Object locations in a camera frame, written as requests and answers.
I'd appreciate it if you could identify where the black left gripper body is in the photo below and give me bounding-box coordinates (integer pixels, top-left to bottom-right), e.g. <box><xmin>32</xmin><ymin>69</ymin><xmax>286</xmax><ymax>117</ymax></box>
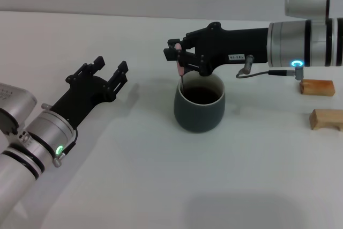
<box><xmin>49</xmin><ymin>64</ymin><xmax>116</xmax><ymax>130</ymax></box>

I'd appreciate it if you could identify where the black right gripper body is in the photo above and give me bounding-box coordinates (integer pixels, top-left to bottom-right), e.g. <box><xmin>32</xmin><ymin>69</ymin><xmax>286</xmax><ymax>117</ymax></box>
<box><xmin>184</xmin><ymin>21</ymin><xmax>270</xmax><ymax>77</ymax></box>

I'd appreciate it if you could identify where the pink handled metal spoon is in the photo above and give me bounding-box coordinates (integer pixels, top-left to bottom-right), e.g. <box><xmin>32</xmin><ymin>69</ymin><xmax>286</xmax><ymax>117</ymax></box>
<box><xmin>174</xmin><ymin>42</ymin><xmax>186</xmax><ymax>92</ymax></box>

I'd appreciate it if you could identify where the dark grey ceramic cup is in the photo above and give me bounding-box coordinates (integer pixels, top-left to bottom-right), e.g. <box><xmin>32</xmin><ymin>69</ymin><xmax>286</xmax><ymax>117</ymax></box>
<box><xmin>173</xmin><ymin>71</ymin><xmax>226</xmax><ymax>134</ymax></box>

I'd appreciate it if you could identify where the dark coffee liquid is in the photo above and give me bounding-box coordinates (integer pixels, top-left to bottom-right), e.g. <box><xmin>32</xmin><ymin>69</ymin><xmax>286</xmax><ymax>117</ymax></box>
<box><xmin>183</xmin><ymin>86</ymin><xmax>221</xmax><ymax>106</ymax></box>

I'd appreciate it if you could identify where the reddish brown wooden block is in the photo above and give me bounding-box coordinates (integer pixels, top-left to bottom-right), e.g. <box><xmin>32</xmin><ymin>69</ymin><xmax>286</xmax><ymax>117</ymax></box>
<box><xmin>299</xmin><ymin>78</ymin><xmax>336</xmax><ymax>97</ymax></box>

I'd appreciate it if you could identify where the light notched wooden block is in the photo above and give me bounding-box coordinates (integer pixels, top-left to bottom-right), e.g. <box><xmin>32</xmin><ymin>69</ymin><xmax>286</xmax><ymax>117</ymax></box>
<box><xmin>309</xmin><ymin>108</ymin><xmax>343</xmax><ymax>131</ymax></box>

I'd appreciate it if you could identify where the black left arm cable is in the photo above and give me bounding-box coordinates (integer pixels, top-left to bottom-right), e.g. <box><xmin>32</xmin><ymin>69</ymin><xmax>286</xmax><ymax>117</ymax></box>
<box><xmin>53</xmin><ymin>128</ymin><xmax>78</xmax><ymax>168</ymax></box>

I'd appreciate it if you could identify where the grey right arm cable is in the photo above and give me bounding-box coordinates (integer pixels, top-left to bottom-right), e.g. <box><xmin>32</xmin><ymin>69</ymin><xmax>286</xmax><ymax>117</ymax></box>
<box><xmin>235</xmin><ymin>54</ymin><xmax>305</xmax><ymax>81</ymax></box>

